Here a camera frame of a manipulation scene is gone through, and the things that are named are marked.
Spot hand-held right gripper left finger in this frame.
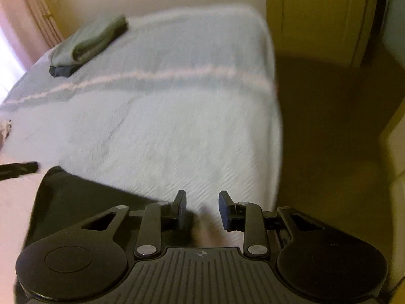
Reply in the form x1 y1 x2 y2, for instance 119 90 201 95
80 190 188 259

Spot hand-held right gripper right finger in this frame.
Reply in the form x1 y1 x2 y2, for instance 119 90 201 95
218 191 320 258

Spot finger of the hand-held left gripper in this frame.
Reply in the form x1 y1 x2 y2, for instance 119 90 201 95
0 161 39 180

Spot black pants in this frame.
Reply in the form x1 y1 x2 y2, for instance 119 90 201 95
24 165 197 251

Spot pink and blue bedspread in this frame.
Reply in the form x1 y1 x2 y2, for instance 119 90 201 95
0 5 284 292

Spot folded dark blue garment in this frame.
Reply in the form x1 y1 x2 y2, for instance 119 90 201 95
49 65 79 78

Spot folded pale grey garment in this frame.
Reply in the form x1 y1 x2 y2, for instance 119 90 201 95
51 35 95 68

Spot pink curtain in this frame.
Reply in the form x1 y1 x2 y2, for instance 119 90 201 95
0 0 64 102

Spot folded green garment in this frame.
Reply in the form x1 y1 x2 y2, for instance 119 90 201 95
72 14 129 62

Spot cream cabinet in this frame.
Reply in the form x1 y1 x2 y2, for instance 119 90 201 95
379 98 405 289

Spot cream wardrobe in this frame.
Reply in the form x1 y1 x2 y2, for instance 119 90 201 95
265 0 388 68

